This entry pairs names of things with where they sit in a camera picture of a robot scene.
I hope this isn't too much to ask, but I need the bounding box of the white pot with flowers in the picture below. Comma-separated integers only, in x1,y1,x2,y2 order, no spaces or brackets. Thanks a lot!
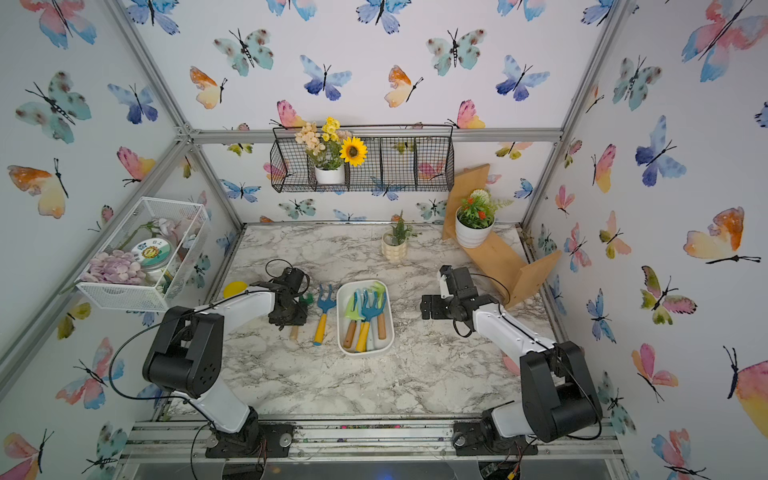
294,117,368,186

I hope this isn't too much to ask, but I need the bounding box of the teal shovel yellow handle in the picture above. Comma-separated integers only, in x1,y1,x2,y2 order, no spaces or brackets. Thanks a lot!
356,290,377,353

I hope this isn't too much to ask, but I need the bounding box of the small woven pot plant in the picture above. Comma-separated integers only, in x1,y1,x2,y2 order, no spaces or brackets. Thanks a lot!
381,212,418,263

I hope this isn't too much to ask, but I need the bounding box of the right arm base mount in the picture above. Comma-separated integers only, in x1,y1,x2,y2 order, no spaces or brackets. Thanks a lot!
451,420,538,457

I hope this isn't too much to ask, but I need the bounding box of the white storage box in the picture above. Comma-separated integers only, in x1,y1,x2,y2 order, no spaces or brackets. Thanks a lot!
337,280,395,358

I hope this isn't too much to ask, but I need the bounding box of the green rake wooden handle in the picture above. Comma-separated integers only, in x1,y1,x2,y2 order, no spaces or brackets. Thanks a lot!
289,293,314,342

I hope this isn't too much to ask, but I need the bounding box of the green fork wooden handle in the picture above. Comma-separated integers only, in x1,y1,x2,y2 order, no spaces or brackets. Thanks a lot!
342,290,362,350

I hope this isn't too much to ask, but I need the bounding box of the yellow bottle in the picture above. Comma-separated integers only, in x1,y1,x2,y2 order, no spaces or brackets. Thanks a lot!
222,281,248,299

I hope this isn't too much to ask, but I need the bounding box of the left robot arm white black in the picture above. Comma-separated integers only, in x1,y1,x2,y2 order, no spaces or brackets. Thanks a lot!
142,266,310,434

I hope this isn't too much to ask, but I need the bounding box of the black wire wall basket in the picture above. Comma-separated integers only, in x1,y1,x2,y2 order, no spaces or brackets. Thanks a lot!
266,124,455,196

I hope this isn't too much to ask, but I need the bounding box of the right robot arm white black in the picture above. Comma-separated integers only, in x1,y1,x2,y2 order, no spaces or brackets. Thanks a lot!
420,265,603,443

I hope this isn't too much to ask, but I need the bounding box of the white pot red green plant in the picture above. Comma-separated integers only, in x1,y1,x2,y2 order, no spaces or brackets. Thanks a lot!
455,189,514,249

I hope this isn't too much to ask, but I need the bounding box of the wooden stand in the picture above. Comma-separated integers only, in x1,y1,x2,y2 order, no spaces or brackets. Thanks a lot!
443,164,562,306

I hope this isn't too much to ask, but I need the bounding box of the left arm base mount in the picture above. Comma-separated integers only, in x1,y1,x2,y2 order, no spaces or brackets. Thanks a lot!
205,420,295,460

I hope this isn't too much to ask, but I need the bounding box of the white mesh wall basket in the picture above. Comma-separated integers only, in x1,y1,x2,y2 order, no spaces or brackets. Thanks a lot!
75,197,211,312

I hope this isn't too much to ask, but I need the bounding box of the round tin in basket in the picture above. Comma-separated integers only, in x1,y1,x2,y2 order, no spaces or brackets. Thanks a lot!
130,237,173,270

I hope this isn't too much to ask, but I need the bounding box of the pink purple flowers bunch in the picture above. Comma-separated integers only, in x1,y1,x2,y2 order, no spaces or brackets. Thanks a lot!
79,250,146,285

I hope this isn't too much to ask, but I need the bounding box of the pink hand brush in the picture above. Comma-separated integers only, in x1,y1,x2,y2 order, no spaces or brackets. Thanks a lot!
502,354,520,376

